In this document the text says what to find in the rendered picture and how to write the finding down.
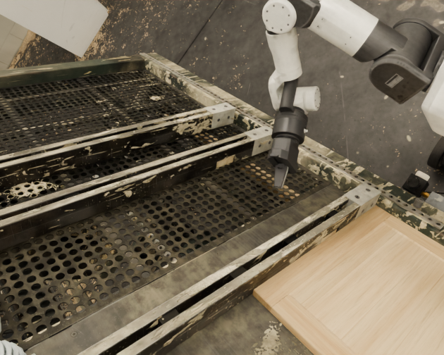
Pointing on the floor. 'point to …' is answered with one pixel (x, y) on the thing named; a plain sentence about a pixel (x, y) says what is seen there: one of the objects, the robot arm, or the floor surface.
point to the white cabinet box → (56, 20)
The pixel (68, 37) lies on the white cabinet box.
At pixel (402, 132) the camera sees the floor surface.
